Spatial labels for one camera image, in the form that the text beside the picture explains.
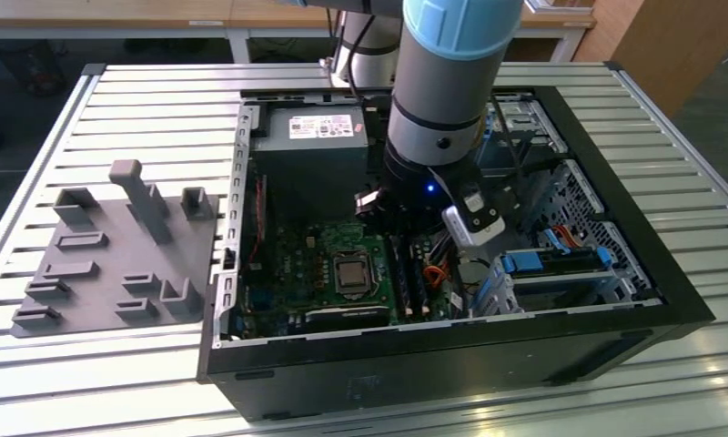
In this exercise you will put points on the blue plastic drive latch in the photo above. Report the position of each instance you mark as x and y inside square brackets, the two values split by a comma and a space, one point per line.
[487, 132]

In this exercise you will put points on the green motherboard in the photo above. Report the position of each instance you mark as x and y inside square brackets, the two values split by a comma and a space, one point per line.
[298, 273]

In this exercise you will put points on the black graphics card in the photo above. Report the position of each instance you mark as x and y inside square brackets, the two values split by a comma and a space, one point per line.
[346, 318]

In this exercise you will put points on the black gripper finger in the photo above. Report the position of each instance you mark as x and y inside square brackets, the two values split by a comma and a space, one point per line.
[370, 207]

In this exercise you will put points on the silver CPU in socket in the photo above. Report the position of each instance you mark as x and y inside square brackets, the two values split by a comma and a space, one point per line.
[354, 275]

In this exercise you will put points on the wooden cabinet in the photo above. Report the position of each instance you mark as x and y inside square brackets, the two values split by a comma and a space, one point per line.
[674, 45]

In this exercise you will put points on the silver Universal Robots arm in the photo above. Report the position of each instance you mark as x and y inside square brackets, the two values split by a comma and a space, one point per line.
[443, 91]

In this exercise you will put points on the black open PC case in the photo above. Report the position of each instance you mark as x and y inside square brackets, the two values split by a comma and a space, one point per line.
[400, 378]

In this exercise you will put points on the hard disk in blue carrier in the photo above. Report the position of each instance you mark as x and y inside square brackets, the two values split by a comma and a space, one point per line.
[524, 264]

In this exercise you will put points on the grey power supply unit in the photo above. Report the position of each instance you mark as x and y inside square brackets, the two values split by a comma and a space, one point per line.
[310, 177]

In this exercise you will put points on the grey plastic parts rack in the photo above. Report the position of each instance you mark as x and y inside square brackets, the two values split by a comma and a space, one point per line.
[109, 255]

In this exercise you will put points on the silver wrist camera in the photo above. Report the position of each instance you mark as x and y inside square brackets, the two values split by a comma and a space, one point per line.
[479, 236]

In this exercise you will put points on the grey metal drive cage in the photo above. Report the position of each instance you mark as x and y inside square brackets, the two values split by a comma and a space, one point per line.
[522, 123]

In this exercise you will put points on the wooden desk with white frame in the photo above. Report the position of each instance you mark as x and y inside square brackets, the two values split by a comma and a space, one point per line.
[127, 13]

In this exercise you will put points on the black camera bracket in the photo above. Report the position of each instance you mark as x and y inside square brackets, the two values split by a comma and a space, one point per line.
[462, 177]

